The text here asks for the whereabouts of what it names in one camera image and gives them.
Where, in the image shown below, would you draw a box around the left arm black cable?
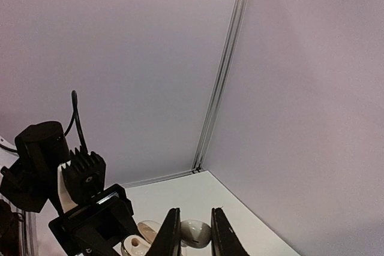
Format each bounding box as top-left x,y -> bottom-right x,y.
0,89 -> 89,155

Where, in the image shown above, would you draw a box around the right aluminium frame post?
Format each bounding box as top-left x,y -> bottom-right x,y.
191,0 -> 247,173

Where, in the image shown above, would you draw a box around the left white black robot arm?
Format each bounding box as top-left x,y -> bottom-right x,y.
1,121 -> 139,255

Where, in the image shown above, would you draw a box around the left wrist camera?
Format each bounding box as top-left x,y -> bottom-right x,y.
57,147 -> 106,213

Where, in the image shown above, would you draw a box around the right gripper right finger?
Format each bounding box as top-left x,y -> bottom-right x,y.
211,208 -> 249,256

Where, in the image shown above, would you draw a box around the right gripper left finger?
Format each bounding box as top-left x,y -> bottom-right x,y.
145,208 -> 181,256

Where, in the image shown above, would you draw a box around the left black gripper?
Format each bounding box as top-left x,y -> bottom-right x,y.
49,184 -> 135,255

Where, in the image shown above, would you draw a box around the white earbud charging case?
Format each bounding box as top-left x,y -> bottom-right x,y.
121,219 -> 211,255

